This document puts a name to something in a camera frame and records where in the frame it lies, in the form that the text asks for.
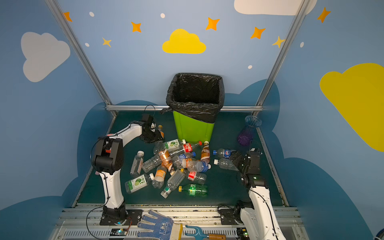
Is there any orange Fanta bottle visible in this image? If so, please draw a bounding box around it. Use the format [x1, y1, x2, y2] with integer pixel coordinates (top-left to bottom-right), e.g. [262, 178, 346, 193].
[158, 125, 165, 141]

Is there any clear bottle white cap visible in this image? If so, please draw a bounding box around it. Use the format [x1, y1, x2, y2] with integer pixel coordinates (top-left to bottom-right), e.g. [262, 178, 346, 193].
[214, 158, 239, 171]

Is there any blue Pepsi label bottle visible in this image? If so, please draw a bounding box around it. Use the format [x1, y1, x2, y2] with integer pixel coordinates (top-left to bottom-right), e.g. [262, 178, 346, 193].
[213, 149, 237, 159]

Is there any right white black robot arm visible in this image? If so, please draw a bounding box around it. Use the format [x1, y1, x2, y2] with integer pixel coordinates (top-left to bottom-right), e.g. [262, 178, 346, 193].
[234, 148, 286, 240]

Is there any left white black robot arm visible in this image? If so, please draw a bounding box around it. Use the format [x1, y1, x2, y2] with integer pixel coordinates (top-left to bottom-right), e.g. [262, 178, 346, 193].
[91, 114, 163, 221]

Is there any lime label bottle near bin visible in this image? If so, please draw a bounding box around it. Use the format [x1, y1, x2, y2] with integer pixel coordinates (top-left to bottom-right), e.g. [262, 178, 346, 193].
[162, 139, 186, 151]

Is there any green plastic trash bin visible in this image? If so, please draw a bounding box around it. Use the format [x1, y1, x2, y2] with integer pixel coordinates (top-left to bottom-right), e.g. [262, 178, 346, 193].
[173, 112, 215, 143]

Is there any black bin liner bag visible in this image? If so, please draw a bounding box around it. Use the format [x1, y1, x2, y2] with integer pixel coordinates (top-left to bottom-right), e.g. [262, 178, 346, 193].
[161, 73, 225, 124]

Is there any purple glass vase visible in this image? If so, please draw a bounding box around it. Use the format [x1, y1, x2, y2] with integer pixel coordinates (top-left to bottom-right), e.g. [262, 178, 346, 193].
[237, 115, 262, 146]

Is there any clear ribbed water bottle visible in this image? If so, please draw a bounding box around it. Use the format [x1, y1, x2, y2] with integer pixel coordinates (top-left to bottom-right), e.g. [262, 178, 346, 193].
[142, 155, 162, 174]

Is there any brown Nescafe bottle lying centre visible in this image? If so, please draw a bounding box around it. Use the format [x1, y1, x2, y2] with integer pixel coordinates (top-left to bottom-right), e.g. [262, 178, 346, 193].
[159, 150, 175, 176]

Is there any red cola bottle lying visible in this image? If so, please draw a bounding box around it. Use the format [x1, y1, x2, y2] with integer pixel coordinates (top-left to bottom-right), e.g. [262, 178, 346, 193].
[170, 141, 203, 157]

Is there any brown Nescafe bottle white cap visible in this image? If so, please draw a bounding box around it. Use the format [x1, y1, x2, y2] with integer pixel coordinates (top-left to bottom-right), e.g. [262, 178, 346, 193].
[201, 141, 211, 164]

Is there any orange red label bottle centre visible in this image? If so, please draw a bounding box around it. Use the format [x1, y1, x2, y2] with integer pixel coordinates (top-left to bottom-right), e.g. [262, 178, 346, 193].
[173, 157, 196, 170]

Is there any orange label bottle front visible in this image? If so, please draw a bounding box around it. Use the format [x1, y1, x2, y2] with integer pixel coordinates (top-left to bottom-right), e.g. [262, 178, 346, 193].
[152, 164, 168, 189]

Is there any clear bottle green label front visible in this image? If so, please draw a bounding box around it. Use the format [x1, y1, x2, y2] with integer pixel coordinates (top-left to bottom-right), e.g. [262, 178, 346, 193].
[161, 170, 185, 199]

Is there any red label bottle lying front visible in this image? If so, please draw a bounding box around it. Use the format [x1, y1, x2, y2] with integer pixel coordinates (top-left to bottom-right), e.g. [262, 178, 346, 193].
[183, 169, 207, 185]

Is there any clear bottle blue cap centre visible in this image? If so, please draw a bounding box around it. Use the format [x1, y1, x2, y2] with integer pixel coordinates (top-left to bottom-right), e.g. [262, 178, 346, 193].
[187, 161, 211, 173]

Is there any large lime label bottle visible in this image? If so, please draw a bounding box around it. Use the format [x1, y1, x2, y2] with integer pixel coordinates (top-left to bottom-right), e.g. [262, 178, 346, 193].
[125, 173, 155, 194]

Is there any green Sprite bottle yellow cap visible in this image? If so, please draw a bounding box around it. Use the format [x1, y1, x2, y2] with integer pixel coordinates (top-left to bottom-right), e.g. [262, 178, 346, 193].
[178, 184, 208, 197]

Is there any right green circuit board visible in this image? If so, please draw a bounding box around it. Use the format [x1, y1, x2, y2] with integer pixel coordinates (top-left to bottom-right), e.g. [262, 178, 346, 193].
[237, 228, 250, 240]

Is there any green circuit board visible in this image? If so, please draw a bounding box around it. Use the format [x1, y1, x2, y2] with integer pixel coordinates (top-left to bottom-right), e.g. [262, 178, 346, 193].
[237, 228, 250, 240]
[110, 229, 129, 237]

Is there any blue dotted work glove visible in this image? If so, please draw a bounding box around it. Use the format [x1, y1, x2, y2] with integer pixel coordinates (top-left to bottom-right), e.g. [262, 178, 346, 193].
[137, 210, 183, 240]

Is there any left green circuit board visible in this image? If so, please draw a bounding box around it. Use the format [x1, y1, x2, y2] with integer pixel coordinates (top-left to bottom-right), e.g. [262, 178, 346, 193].
[110, 229, 129, 237]

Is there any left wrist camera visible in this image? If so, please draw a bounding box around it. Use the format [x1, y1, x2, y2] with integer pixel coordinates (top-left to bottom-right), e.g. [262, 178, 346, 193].
[151, 122, 157, 131]

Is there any aluminium back frame rail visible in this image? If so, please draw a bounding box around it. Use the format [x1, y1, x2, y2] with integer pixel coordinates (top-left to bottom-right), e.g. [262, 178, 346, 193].
[106, 105, 264, 112]

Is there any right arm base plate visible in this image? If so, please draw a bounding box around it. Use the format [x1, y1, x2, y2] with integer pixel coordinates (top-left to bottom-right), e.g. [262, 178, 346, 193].
[217, 206, 244, 225]

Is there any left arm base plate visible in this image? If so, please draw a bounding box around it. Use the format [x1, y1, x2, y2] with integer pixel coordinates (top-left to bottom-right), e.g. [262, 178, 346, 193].
[100, 209, 143, 226]

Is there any teal garden fork wooden handle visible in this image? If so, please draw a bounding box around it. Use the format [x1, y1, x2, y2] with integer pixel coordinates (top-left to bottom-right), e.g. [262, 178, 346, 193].
[185, 225, 227, 240]

